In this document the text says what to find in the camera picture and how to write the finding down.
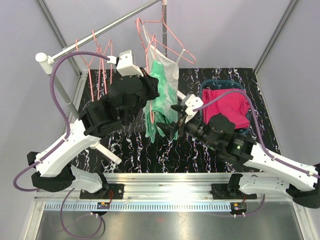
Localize green tie-dye trousers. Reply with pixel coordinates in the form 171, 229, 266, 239
143, 60, 178, 143

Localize pink hanger of camisole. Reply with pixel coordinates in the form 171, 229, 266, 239
142, 0, 197, 65

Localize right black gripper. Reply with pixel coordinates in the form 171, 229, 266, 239
156, 103, 218, 150

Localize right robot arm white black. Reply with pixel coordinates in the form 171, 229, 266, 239
157, 113, 320, 209

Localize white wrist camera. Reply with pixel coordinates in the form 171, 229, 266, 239
181, 94, 204, 123
107, 50, 143, 77

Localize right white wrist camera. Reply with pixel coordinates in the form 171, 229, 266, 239
181, 94, 204, 123

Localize pink hanger of black trousers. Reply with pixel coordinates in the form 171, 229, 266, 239
74, 38, 101, 102

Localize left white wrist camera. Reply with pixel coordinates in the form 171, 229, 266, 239
107, 50, 143, 77

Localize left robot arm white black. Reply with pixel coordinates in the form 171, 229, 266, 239
27, 73, 160, 199

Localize aluminium mounting rail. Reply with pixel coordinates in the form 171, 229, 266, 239
25, 172, 318, 240

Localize white camisole top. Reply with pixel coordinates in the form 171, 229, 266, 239
141, 21, 185, 86

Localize magenta trousers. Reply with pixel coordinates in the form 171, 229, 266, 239
202, 92, 250, 129

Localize metal clothes rack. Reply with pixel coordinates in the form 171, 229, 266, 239
34, 0, 189, 165

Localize blue transparent plastic basket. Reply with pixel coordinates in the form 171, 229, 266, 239
200, 79, 250, 135

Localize pink hanger of magenta trousers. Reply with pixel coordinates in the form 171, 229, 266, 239
92, 30, 113, 100

